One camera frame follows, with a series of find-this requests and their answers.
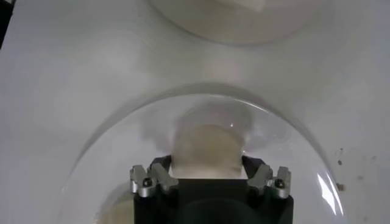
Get white round plate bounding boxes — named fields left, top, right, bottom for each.
left=57, top=82, right=348, bottom=224

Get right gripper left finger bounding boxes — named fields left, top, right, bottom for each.
left=130, top=155, right=180, bottom=198

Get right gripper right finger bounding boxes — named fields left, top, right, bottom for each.
left=242, top=155, right=292, bottom=200

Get white electric cooking pot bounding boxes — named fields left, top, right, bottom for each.
left=147, top=0, right=322, bottom=46

